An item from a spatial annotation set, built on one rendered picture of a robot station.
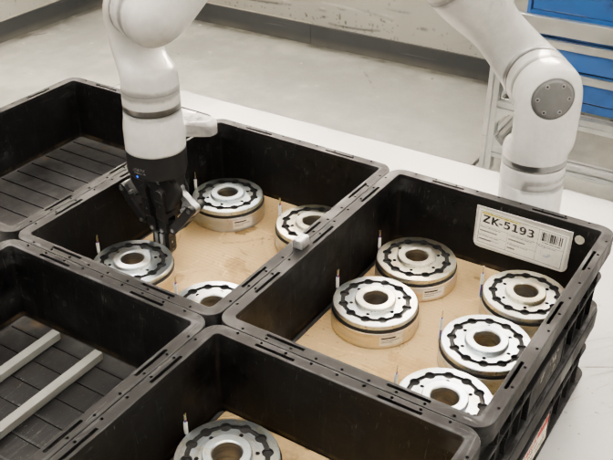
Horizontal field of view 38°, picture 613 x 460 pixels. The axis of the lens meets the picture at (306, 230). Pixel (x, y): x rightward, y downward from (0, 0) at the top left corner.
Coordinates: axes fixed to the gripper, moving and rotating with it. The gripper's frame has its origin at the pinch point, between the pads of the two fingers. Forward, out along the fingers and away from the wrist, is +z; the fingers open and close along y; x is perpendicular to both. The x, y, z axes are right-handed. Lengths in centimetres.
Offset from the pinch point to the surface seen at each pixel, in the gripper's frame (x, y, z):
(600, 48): 192, 6, 32
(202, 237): 6.6, 0.8, 2.6
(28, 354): -24.6, 0.6, 1.7
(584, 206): 67, 38, 16
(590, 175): 192, 11, 74
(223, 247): 6.1, 4.8, 2.6
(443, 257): 15.5, 33.0, -0.6
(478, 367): -1.9, 45.1, -0.7
